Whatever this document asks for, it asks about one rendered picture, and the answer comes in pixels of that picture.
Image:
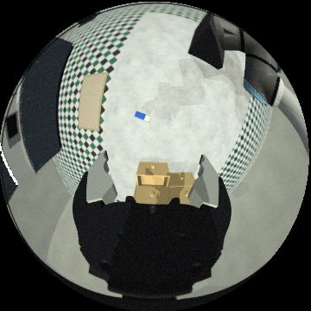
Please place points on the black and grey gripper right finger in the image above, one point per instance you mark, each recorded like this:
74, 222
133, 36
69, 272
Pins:
210, 195

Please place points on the blue and white eraser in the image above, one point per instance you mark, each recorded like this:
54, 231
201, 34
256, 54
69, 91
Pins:
142, 116

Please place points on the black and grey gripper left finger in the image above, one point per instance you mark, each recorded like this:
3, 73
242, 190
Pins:
96, 189

